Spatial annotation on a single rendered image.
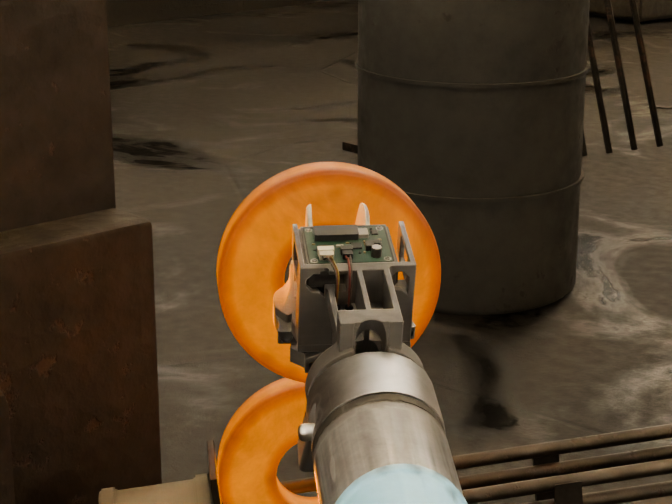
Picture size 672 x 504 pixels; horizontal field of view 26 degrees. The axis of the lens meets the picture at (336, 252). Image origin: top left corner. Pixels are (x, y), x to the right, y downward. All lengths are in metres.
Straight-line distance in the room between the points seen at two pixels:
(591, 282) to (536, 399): 0.83
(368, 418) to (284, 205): 0.26
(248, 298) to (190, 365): 2.32
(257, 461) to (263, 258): 0.22
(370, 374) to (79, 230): 0.51
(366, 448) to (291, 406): 0.40
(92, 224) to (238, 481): 0.27
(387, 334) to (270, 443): 0.35
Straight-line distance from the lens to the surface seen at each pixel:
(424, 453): 0.76
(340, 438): 0.77
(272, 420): 1.15
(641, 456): 1.28
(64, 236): 1.25
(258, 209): 0.99
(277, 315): 0.94
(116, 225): 1.27
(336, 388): 0.80
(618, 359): 3.41
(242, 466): 1.17
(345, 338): 0.82
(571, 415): 3.09
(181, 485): 1.19
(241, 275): 1.00
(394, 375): 0.80
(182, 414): 3.07
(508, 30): 3.47
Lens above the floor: 1.22
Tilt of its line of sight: 17 degrees down
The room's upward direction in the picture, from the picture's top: straight up
